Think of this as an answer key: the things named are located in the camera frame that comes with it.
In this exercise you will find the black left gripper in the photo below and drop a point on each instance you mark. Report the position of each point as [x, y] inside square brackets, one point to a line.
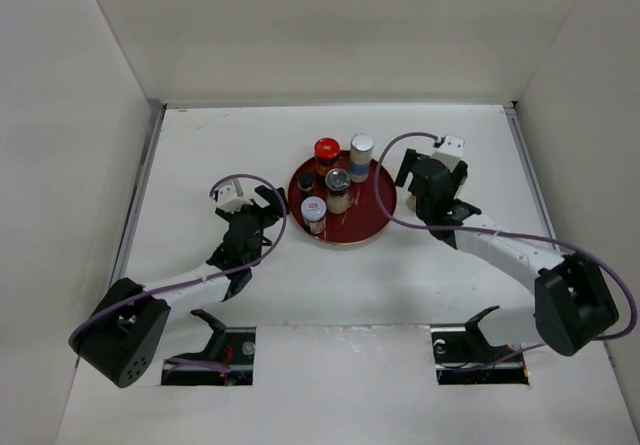
[272, 199]

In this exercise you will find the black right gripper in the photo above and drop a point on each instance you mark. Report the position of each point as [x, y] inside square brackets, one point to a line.
[407, 166]

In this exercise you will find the small black-cap spice bottle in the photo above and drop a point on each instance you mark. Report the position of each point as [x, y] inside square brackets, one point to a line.
[306, 184]

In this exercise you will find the pink-lid spice jar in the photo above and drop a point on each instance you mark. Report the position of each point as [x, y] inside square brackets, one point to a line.
[411, 203]

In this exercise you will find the white-lid low jar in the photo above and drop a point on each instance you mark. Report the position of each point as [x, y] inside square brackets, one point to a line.
[313, 211]

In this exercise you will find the tall silver-lid blue-label jar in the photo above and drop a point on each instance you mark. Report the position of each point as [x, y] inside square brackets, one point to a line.
[360, 156]

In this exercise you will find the clear-dome-lid spice jar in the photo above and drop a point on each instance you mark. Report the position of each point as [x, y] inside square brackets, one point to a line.
[338, 199]

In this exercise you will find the red-lid chili sauce jar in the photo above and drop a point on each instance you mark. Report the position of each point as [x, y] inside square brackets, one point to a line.
[326, 152]

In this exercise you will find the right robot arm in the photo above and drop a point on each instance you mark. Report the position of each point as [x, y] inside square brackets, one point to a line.
[572, 302]

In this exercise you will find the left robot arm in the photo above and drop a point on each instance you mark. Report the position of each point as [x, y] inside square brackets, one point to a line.
[123, 333]

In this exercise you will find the red round tray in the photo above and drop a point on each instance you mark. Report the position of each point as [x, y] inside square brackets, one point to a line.
[363, 219]

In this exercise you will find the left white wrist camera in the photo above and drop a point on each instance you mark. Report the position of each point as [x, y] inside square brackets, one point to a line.
[229, 196]

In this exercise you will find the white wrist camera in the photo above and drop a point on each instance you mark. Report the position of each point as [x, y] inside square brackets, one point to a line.
[449, 150]
[229, 196]

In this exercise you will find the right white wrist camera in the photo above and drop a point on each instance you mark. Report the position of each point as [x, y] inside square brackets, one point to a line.
[449, 150]

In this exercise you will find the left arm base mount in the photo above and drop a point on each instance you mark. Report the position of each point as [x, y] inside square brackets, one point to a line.
[226, 360]

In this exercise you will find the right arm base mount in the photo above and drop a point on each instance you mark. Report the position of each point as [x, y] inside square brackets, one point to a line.
[463, 356]

